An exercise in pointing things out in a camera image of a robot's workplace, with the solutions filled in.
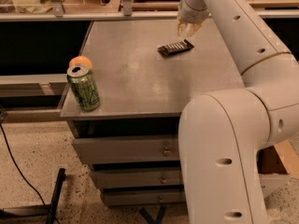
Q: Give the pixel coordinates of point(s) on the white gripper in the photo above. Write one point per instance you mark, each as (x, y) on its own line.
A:
(191, 17)

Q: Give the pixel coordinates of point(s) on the black rxbar chocolate wrapper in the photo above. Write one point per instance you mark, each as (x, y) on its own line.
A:
(175, 48)

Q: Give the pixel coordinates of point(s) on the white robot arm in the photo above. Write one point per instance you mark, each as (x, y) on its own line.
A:
(221, 132)

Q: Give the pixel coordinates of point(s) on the green soda can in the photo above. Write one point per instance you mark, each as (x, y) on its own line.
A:
(83, 85)

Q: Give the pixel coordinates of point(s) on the grey drawer cabinet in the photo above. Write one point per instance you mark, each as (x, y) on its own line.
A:
(141, 92)

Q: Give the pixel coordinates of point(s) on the orange fruit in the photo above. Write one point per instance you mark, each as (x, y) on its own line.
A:
(81, 60)

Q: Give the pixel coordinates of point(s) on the top grey drawer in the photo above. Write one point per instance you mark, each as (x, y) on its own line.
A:
(125, 149)

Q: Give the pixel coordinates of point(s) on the grey drawer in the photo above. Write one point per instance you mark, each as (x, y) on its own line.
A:
(136, 178)
(143, 196)
(125, 149)

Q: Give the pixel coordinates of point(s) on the middle grey drawer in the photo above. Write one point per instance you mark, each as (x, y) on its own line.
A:
(136, 178)

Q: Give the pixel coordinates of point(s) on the cardboard box of snacks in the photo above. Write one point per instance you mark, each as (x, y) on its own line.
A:
(276, 165)

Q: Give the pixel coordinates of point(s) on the bottom grey drawer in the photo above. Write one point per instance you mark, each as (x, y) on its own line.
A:
(143, 196)

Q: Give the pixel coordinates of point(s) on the black metal stand leg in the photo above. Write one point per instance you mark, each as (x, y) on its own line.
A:
(47, 210)

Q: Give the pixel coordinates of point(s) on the metal shelf rail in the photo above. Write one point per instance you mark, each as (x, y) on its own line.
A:
(94, 10)

